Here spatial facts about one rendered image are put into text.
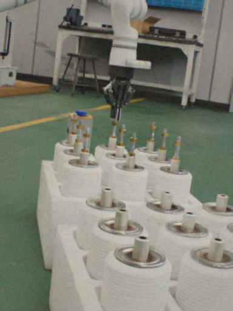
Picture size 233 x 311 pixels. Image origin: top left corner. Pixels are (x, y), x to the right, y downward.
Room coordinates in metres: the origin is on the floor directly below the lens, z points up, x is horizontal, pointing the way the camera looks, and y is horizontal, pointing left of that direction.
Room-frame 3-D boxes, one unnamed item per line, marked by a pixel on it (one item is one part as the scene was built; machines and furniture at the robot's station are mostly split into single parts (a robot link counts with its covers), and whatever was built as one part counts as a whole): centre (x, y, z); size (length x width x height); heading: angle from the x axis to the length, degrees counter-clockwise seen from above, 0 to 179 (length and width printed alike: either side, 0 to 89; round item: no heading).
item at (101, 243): (0.78, -0.03, 0.16); 0.10 x 0.10 x 0.18
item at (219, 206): (0.96, -0.23, 0.26); 0.02 x 0.02 x 0.03
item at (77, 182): (1.20, 0.07, 0.16); 0.10 x 0.10 x 0.18
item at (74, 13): (5.83, 0.66, 0.87); 0.41 x 0.17 x 0.25; 164
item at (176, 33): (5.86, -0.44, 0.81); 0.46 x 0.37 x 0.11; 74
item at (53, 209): (1.34, -0.02, 0.09); 0.39 x 0.39 x 0.18; 13
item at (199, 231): (0.81, -0.14, 0.25); 0.08 x 0.08 x 0.01
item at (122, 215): (0.78, -0.03, 0.26); 0.02 x 0.02 x 0.03
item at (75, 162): (1.20, 0.07, 0.25); 0.08 x 0.08 x 0.01
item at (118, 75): (1.46, 0.01, 0.45); 0.08 x 0.08 x 0.09
